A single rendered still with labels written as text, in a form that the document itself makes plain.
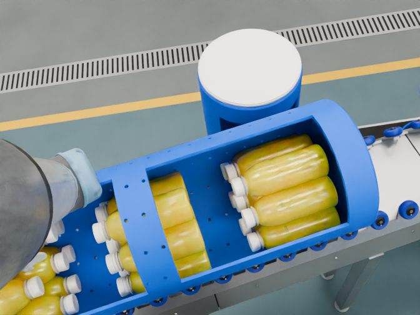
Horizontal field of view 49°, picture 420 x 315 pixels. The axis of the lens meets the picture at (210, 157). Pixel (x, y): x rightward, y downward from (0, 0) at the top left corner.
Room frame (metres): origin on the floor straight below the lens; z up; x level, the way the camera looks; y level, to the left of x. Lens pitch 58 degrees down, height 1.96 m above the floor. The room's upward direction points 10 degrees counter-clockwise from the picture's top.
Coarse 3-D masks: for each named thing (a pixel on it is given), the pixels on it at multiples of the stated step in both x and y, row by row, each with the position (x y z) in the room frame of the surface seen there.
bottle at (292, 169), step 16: (272, 160) 0.47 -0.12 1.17; (288, 160) 0.46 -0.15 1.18; (304, 160) 0.45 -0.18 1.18; (320, 160) 0.45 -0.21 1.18; (240, 176) 0.45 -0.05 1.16; (256, 176) 0.44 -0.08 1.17; (272, 176) 0.43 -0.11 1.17; (288, 176) 0.43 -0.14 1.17; (304, 176) 0.43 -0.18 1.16; (320, 176) 0.43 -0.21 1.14; (256, 192) 0.42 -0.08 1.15; (272, 192) 0.41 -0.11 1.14
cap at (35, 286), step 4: (36, 276) 0.34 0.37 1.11; (28, 280) 0.33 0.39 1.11; (32, 280) 0.33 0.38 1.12; (36, 280) 0.33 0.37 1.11; (40, 280) 0.34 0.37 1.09; (28, 284) 0.32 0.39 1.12; (32, 284) 0.32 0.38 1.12; (36, 284) 0.32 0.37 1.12; (40, 284) 0.33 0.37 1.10; (28, 288) 0.32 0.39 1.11; (32, 288) 0.32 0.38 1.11; (36, 288) 0.32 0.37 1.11; (40, 288) 0.32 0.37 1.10; (32, 292) 0.31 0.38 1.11; (36, 292) 0.31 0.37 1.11; (40, 292) 0.31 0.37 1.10; (32, 296) 0.30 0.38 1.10; (36, 296) 0.31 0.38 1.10
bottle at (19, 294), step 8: (16, 280) 0.34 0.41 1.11; (24, 280) 0.34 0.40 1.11; (8, 288) 0.32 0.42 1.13; (16, 288) 0.32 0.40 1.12; (24, 288) 0.32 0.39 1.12; (0, 296) 0.31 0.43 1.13; (8, 296) 0.30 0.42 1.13; (16, 296) 0.30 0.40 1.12; (24, 296) 0.30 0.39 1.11; (0, 304) 0.29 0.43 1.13; (8, 304) 0.29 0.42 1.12; (16, 304) 0.29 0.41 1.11; (24, 304) 0.29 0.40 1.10; (0, 312) 0.28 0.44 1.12; (8, 312) 0.28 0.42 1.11; (16, 312) 0.28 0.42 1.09
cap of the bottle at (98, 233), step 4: (96, 224) 0.40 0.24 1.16; (100, 224) 0.40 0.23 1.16; (92, 228) 0.39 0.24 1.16; (96, 228) 0.39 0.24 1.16; (100, 228) 0.39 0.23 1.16; (96, 232) 0.38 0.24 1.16; (100, 232) 0.38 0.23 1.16; (96, 236) 0.38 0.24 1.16; (100, 236) 0.38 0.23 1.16; (104, 236) 0.38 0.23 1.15; (96, 240) 0.37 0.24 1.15; (100, 240) 0.37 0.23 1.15; (104, 240) 0.37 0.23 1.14
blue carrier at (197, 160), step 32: (256, 128) 0.52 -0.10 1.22; (288, 128) 0.60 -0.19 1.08; (320, 128) 0.49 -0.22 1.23; (352, 128) 0.47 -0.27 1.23; (160, 160) 0.48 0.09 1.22; (192, 160) 0.56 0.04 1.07; (224, 160) 0.57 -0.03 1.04; (352, 160) 0.41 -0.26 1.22; (128, 192) 0.42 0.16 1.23; (192, 192) 0.52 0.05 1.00; (224, 192) 0.52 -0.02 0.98; (352, 192) 0.36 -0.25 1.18; (64, 224) 0.49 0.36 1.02; (128, 224) 0.36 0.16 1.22; (160, 224) 0.35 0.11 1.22; (224, 224) 0.45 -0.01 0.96; (352, 224) 0.33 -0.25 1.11; (96, 256) 0.42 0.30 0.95; (160, 256) 0.31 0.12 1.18; (224, 256) 0.36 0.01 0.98; (256, 256) 0.30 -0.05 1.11; (96, 288) 0.35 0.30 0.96; (160, 288) 0.27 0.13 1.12
